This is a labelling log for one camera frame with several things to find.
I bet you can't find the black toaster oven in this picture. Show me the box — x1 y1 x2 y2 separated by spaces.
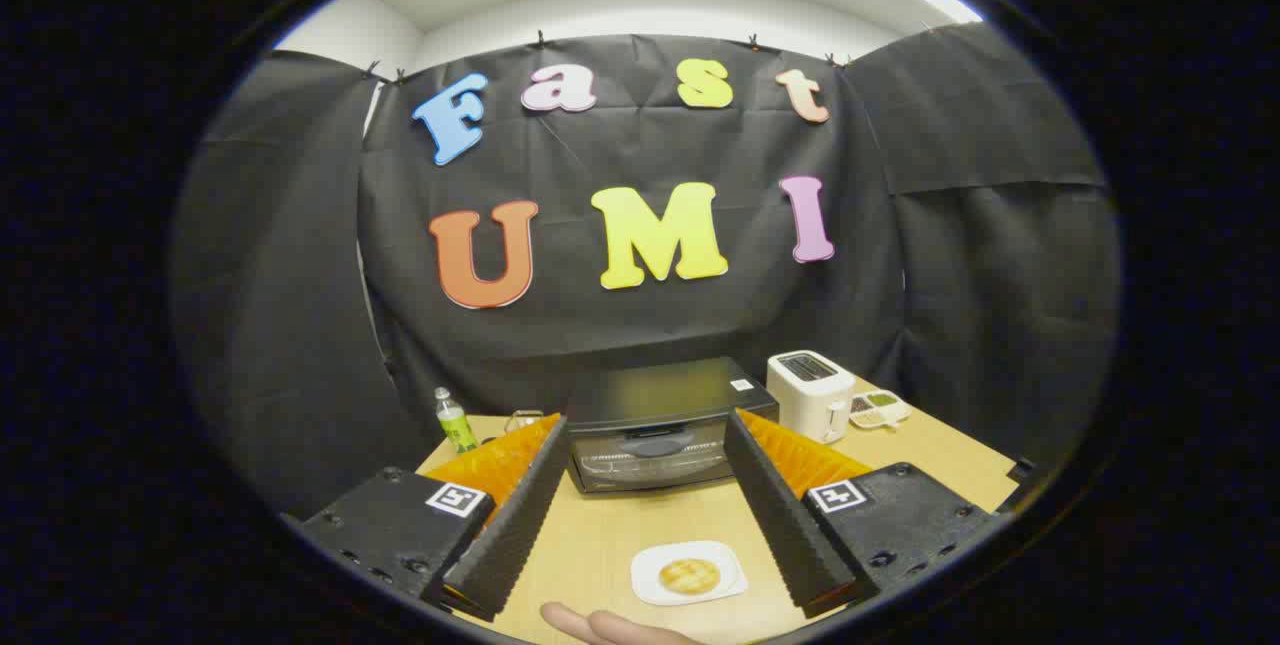
565 357 780 495

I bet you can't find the golden round bread bun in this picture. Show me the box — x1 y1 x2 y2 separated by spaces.
659 558 722 597

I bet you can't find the white pop-up toaster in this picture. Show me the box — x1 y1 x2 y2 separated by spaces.
766 350 857 445

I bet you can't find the green label drink bottle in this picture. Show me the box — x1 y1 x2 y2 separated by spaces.
434 387 479 455

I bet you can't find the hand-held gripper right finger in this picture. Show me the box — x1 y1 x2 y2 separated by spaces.
722 408 1001 619

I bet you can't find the ceiling light panel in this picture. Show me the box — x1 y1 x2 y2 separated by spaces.
915 0 986 26

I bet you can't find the white square plate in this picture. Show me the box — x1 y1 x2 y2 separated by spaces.
630 540 749 607

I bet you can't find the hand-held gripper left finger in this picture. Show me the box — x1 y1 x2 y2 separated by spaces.
300 412 571 623

